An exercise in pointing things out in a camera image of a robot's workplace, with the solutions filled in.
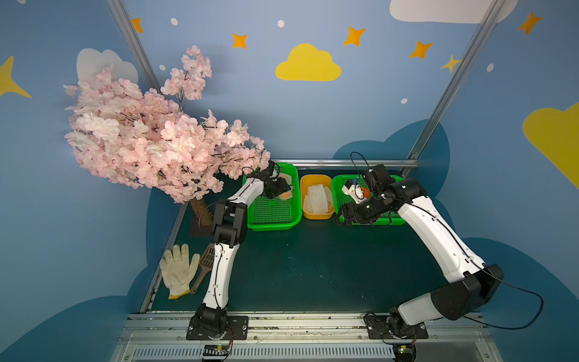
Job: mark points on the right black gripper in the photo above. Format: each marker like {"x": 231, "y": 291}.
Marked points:
{"x": 350, "y": 212}

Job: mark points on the small circuit board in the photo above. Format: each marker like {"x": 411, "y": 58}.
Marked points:
{"x": 215, "y": 353}
{"x": 404, "y": 353}

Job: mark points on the left green plastic basket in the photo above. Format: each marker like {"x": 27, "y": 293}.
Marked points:
{"x": 266, "y": 215}

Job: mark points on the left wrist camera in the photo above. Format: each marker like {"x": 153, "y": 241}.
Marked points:
{"x": 273, "y": 170}

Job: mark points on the yellow plastic tub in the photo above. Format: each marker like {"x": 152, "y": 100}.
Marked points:
{"x": 313, "y": 179}

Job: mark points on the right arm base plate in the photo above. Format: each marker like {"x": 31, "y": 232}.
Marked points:
{"x": 375, "y": 326}

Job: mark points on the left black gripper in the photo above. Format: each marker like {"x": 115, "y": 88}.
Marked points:
{"x": 275, "y": 185}

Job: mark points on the peeled bare orange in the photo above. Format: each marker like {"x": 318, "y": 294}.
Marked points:
{"x": 366, "y": 192}

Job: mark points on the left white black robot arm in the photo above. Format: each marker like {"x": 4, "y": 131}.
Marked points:
{"x": 229, "y": 232}

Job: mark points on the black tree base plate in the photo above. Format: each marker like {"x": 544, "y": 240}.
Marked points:
{"x": 197, "y": 228}

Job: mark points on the brown slotted scoop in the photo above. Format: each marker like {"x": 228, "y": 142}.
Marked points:
{"x": 206, "y": 263}

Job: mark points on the right green plastic basket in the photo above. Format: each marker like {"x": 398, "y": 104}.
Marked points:
{"x": 341, "y": 198}

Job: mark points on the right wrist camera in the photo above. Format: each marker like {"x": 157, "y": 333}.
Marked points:
{"x": 352, "y": 189}

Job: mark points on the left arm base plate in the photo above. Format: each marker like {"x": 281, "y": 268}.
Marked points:
{"x": 234, "y": 327}

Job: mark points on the netted orange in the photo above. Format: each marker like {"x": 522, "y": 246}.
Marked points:
{"x": 286, "y": 195}

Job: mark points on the aluminium mounting rail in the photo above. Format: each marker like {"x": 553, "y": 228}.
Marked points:
{"x": 300, "y": 336}

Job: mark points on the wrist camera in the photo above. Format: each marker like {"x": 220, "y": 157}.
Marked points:
{"x": 273, "y": 170}
{"x": 352, "y": 189}

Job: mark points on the green plastic basket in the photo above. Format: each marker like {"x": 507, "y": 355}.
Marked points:
{"x": 341, "y": 198}
{"x": 266, "y": 215}

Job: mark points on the white work glove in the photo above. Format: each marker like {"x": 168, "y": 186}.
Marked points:
{"x": 178, "y": 269}

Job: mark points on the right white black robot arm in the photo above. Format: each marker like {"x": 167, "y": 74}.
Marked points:
{"x": 470, "y": 282}

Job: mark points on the pink artificial blossom tree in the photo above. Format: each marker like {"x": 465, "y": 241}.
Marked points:
{"x": 145, "y": 139}

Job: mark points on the left small circuit board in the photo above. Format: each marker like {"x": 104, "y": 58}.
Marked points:
{"x": 215, "y": 353}

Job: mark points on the right small circuit board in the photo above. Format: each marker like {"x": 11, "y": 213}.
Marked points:
{"x": 404, "y": 353}

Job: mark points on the white foam net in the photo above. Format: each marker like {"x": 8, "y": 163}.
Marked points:
{"x": 307, "y": 205}

